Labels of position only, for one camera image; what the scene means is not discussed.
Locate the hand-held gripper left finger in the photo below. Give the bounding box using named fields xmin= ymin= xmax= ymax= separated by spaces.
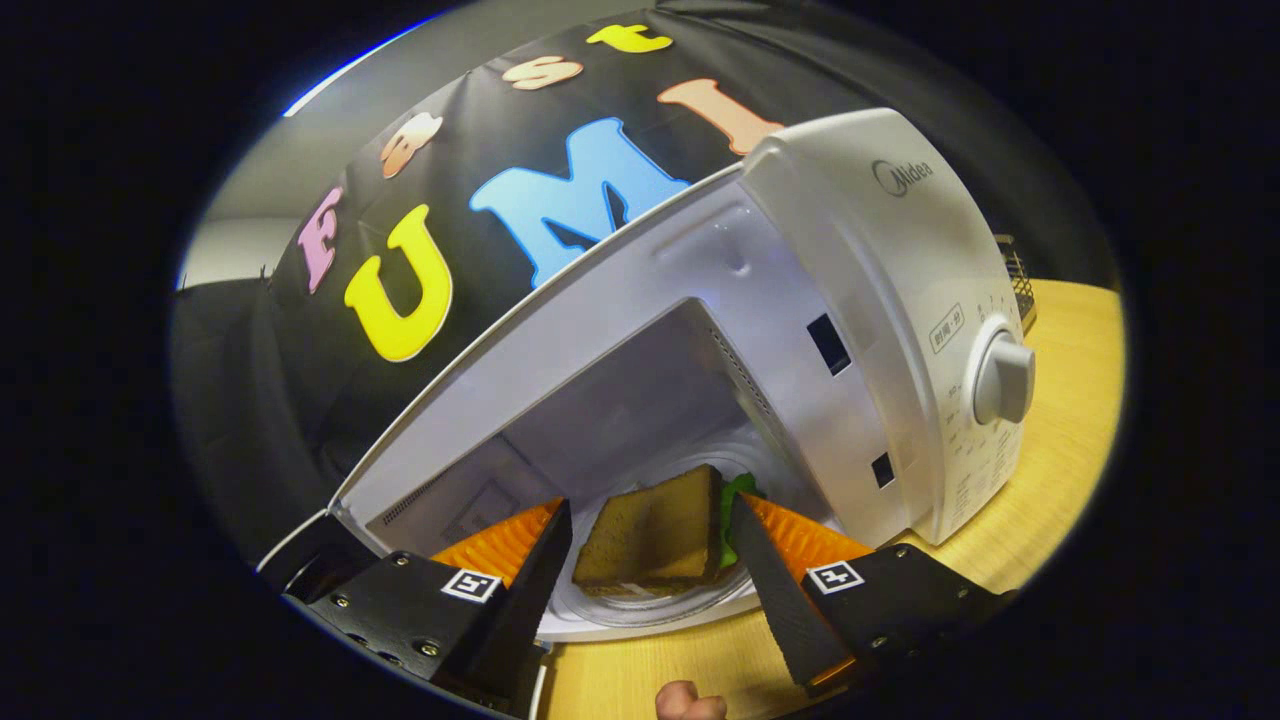
xmin=283 ymin=497 xmax=574 ymax=719

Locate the glass microwave turntable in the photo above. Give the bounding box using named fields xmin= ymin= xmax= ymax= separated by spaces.
xmin=540 ymin=450 xmax=831 ymax=631

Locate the metal wire utensil holder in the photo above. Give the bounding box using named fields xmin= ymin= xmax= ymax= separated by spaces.
xmin=995 ymin=233 xmax=1038 ymax=331

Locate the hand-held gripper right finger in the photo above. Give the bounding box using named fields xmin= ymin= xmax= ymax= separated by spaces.
xmin=728 ymin=492 xmax=1018 ymax=691

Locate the brown bread lettuce sandwich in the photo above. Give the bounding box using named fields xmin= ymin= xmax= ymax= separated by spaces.
xmin=571 ymin=463 xmax=761 ymax=598

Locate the white microwave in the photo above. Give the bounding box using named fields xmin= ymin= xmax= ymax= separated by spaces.
xmin=255 ymin=107 xmax=1038 ymax=720

